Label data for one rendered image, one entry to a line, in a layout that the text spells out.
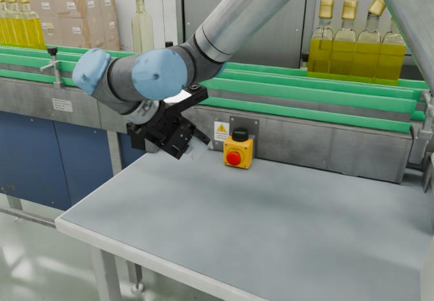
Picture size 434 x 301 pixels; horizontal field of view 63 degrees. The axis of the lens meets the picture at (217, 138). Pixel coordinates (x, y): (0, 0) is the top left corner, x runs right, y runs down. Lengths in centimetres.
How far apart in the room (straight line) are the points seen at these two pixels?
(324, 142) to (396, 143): 17
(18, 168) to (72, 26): 313
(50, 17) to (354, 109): 422
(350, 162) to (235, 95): 34
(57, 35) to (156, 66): 428
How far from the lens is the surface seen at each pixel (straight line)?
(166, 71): 54
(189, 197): 86
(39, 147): 151
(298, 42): 121
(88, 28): 452
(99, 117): 121
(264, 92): 95
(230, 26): 59
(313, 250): 75
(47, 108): 135
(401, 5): 36
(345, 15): 100
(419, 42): 36
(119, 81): 59
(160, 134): 73
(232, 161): 93
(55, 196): 160
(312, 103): 94
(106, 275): 96
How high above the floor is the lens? 125
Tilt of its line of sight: 27 degrees down
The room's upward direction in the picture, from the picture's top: straight up
